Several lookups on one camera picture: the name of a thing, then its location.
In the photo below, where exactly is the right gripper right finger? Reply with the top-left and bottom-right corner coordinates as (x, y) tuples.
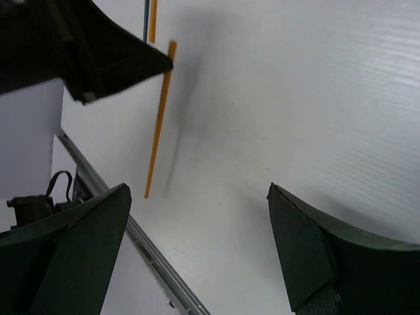
(267, 184), (419, 314)

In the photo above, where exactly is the dark chopstick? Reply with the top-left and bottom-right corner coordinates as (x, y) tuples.
(142, 0), (150, 42)

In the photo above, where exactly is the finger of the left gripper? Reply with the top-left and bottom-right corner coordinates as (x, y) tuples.
(1, 1), (173, 104)

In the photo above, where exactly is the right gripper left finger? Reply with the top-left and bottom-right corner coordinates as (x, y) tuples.
(1, 184), (131, 314)

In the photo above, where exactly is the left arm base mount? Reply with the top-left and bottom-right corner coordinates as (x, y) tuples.
(7, 171), (83, 229)

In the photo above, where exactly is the aluminium table rail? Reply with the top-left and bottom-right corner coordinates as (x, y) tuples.
(57, 127), (211, 315)

